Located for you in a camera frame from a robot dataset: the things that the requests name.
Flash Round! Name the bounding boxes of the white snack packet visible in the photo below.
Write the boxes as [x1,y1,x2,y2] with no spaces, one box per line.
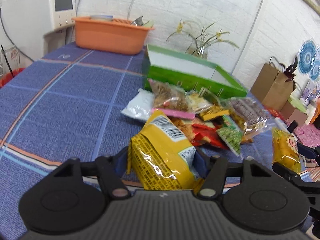
[120,89,155,122]

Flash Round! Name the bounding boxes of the red snack bag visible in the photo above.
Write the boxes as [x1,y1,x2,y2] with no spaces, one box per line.
[172,116,228,150]

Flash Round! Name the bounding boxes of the yellow snack bag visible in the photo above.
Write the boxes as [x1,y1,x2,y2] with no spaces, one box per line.
[126,110,204,191]

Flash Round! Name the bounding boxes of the brown paper bag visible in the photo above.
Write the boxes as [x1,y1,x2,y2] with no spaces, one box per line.
[250,57,298,111]

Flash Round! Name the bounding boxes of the blue paper fan decoration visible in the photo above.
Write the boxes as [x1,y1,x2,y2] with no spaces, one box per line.
[298,40,319,81]

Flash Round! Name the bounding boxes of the pink patterned cloth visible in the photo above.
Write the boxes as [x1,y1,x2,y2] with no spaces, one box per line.
[290,124,320,147]

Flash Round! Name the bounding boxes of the small brown cardboard box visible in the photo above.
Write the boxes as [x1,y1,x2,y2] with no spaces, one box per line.
[280,101,308,126]

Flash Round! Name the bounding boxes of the white appliance with screen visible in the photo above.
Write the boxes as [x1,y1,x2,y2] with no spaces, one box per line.
[1,0,76,61]

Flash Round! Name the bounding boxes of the orange plastic basin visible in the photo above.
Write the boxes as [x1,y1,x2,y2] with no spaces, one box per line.
[73,17,153,55]

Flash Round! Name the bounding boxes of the clear bag dark snacks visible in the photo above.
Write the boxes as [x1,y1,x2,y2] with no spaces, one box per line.
[225,97,276,144]

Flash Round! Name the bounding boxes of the glass vase with flowers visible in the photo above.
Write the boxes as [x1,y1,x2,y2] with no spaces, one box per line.
[166,20,240,59]

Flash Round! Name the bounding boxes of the green peas snack bag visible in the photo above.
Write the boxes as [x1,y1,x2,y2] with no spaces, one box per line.
[216,115,243,156]

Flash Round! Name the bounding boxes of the orange yellow snack packet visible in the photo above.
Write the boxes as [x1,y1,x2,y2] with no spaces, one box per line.
[272,128,301,174]

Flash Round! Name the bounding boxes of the green cardboard box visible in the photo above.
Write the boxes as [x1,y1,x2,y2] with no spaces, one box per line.
[142,44,248,99]

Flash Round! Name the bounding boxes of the blue checked tablecloth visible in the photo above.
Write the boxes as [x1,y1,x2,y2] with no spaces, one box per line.
[0,42,311,240]

